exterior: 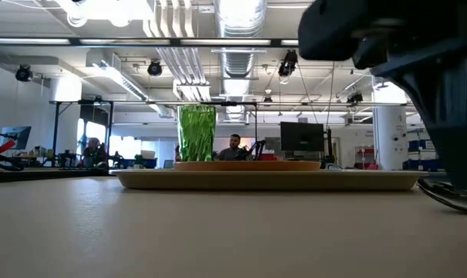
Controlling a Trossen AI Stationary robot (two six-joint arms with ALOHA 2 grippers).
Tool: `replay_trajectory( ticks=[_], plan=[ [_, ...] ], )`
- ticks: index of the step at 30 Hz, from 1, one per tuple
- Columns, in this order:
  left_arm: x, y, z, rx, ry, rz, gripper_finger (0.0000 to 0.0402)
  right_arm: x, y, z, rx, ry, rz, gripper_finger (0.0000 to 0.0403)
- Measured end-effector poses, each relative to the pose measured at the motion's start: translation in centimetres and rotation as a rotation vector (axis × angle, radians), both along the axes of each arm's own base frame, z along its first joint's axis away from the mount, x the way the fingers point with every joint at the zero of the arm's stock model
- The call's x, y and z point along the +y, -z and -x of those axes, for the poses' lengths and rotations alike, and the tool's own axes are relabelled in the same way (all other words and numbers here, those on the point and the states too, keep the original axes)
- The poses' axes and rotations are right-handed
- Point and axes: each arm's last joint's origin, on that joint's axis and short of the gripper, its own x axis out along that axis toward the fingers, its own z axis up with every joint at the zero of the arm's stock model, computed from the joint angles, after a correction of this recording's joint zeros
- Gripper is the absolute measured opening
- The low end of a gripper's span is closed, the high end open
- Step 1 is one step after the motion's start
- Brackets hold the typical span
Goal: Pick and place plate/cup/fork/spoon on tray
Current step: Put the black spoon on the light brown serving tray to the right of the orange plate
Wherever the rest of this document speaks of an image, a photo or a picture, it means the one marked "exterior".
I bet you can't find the green faceted plastic cup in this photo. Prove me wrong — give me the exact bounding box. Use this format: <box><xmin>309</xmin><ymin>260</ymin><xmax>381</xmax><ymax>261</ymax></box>
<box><xmin>177</xmin><ymin>103</ymin><xmax>217</xmax><ymax>162</ymax></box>

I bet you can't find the black overhead frame bar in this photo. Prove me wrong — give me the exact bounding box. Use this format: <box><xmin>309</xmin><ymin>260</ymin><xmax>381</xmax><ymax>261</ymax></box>
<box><xmin>0</xmin><ymin>36</ymin><xmax>300</xmax><ymax>49</ymax></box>

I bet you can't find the small blue bin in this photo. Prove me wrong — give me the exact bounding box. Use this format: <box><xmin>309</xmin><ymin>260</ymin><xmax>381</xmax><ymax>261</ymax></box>
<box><xmin>123</xmin><ymin>157</ymin><xmax>157</xmax><ymax>170</ymax></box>

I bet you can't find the person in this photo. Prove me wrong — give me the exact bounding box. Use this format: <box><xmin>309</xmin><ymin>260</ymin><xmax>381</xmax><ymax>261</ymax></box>
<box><xmin>216</xmin><ymin>134</ymin><xmax>249</xmax><ymax>161</ymax></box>
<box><xmin>81</xmin><ymin>137</ymin><xmax>107</xmax><ymax>168</ymax></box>

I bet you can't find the white round column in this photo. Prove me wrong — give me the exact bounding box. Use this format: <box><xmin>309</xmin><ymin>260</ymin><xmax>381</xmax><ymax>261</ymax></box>
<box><xmin>371</xmin><ymin>80</ymin><xmax>410</xmax><ymax>172</ymax></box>

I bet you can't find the cream rectangular tray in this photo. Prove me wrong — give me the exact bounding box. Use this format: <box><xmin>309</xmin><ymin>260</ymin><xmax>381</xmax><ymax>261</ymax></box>
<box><xmin>109</xmin><ymin>168</ymin><xmax>430</xmax><ymax>192</ymax></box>

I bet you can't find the long white ceiling light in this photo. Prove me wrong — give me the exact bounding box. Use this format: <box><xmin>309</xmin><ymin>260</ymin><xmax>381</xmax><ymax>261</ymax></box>
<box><xmin>84</xmin><ymin>59</ymin><xmax>149</xmax><ymax>102</ymax></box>

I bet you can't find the silver ventilation duct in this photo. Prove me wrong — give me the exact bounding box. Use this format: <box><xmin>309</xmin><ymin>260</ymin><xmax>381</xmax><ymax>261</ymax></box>
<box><xmin>213</xmin><ymin>0</ymin><xmax>268</xmax><ymax>121</ymax></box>

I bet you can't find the blue labelled storage bin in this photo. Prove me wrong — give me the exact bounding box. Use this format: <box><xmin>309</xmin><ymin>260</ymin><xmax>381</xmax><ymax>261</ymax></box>
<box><xmin>408</xmin><ymin>139</ymin><xmax>437</xmax><ymax>151</ymax></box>

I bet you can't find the black desk monitor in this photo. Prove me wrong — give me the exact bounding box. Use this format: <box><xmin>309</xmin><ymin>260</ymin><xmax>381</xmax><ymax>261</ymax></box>
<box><xmin>279</xmin><ymin>121</ymin><xmax>325</xmax><ymax>152</ymax></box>

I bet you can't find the black frame stand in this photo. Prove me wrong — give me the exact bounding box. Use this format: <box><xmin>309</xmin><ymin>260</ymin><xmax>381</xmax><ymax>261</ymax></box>
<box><xmin>49</xmin><ymin>99</ymin><xmax>114</xmax><ymax>169</ymax></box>

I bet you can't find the blue storage bin row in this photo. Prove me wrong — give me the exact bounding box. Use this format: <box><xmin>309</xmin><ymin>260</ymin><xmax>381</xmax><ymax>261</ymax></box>
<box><xmin>406</xmin><ymin>159</ymin><xmax>445</xmax><ymax>171</ymax></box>

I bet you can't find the white shelf with red items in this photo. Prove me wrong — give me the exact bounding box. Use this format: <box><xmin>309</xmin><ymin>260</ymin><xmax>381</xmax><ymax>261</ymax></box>
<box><xmin>354</xmin><ymin>145</ymin><xmax>377</xmax><ymax>171</ymax></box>

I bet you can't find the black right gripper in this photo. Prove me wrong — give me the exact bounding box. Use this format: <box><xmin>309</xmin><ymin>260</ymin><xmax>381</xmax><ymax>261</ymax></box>
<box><xmin>297</xmin><ymin>0</ymin><xmax>467</xmax><ymax>191</ymax></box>

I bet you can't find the black neighbouring table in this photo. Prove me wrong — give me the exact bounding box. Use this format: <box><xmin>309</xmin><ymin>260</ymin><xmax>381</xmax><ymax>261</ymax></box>
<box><xmin>0</xmin><ymin>168</ymin><xmax>114</xmax><ymax>185</ymax></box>

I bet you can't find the orange round plate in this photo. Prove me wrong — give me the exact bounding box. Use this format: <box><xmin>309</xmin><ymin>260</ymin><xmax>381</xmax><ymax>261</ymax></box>
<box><xmin>174</xmin><ymin>160</ymin><xmax>322</xmax><ymax>172</ymax></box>

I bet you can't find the tilted computer monitor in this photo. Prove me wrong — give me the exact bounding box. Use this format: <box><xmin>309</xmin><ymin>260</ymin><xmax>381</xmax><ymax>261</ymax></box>
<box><xmin>0</xmin><ymin>126</ymin><xmax>32</xmax><ymax>151</ymax></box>

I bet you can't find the metal spoon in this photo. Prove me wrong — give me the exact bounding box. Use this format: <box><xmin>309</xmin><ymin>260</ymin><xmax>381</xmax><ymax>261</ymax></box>
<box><xmin>417</xmin><ymin>178</ymin><xmax>467</xmax><ymax>215</ymax></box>

